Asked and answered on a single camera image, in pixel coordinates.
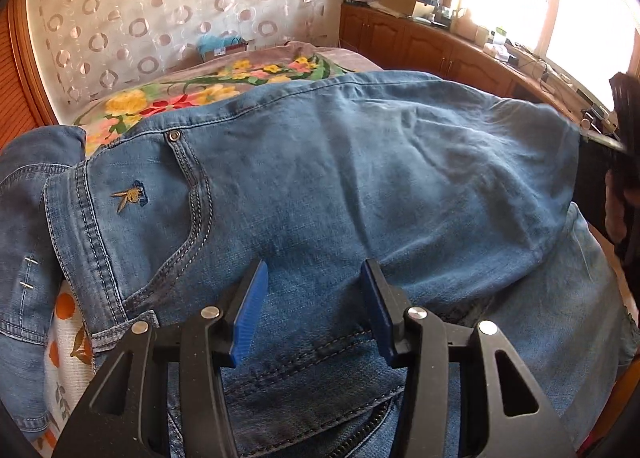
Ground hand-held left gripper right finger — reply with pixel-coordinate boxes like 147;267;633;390
361;258;578;458

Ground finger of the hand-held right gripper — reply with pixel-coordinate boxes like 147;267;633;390
579;118;626;155

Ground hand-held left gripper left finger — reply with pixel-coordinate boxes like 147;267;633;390
52;259;269;458

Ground stitched blue denim jeans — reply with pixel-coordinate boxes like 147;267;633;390
0;70;640;458

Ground orange-print white bedsheet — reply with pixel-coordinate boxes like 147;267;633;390
42;288;98;449

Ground wooden sideboard cabinet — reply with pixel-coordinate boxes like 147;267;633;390
340;3;623;141

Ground floral pink blanket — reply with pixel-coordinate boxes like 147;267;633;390
72;40;386;159

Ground cardboard box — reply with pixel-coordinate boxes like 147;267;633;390
380;0;427;17

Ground light blue fluffy bundle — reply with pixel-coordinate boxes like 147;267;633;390
197;33;254;64

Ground white circle-patterned curtain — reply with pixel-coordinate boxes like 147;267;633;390
25;0;353;115

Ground wooden slatted wardrobe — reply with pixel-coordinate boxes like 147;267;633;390
0;0;62;151

